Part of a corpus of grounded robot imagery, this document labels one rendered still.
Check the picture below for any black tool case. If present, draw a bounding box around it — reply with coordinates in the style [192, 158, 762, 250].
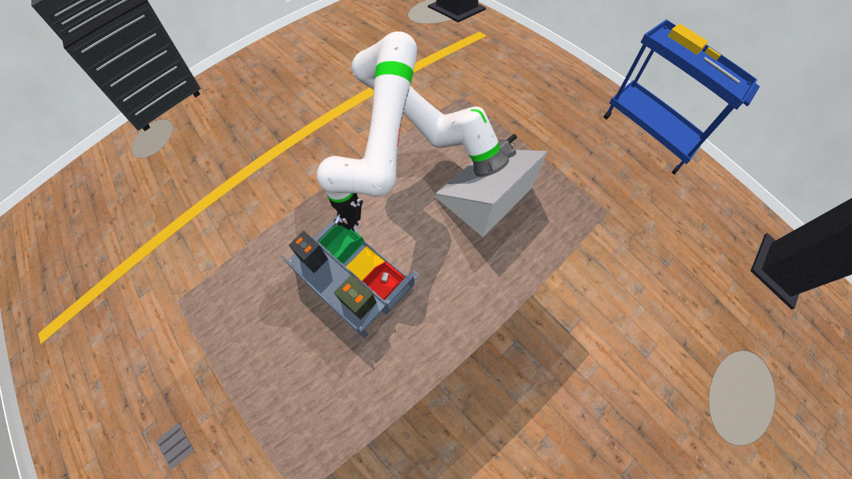
[289, 231, 328, 273]

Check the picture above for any grey metal shelf rack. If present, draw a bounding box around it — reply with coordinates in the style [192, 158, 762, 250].
[281, 216, 419, 338]

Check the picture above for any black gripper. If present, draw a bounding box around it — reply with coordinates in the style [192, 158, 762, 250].
[334, 198, 363, 234]

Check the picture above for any green bin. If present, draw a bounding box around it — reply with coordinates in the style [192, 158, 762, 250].
[319, 226, 364, 264]

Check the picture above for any red bin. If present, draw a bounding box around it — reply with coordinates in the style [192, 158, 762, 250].
[362, 261, 405, 300]

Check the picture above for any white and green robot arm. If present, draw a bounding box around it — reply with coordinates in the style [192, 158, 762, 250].
[317, 31, 517, 211]

